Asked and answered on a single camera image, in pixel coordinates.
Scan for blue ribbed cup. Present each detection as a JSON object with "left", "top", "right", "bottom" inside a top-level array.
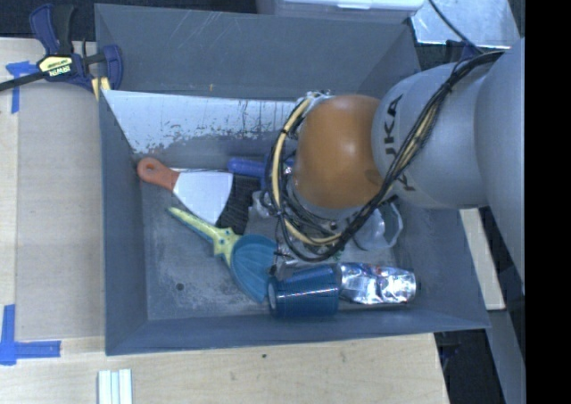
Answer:
[{"left": 267, "top": 263, "right": 343, "bottom": 319}]

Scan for crumpled silver foil packet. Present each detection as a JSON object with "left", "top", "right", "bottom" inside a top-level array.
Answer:
[{"left": 337, "top": 261, "right": 418, "bottom": 306}]

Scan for pale wood board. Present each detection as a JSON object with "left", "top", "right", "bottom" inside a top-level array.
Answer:
[{"left": 15, "top": 80, "right": 507, "bottom": 343}]

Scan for grey metal bin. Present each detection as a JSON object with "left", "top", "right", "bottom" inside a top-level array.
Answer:
[{"left": 93, "top": 3, "right": 492, "bottom": 357}]

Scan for yellow and blue toy paddle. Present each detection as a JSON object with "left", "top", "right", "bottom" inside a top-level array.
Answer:
[{"left": 166, "top": 206, "right": 280, "bottom": 305}]

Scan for blue-handled black brush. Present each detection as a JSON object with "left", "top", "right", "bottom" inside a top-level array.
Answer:
[{"left": 217, "top": 157, "right": 269, "bottom": 236}]

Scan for orange-handled white scraper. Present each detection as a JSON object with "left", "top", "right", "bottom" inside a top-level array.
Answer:
[{"left": 136, "top": 157, "right": 236, "bottom": 227}]

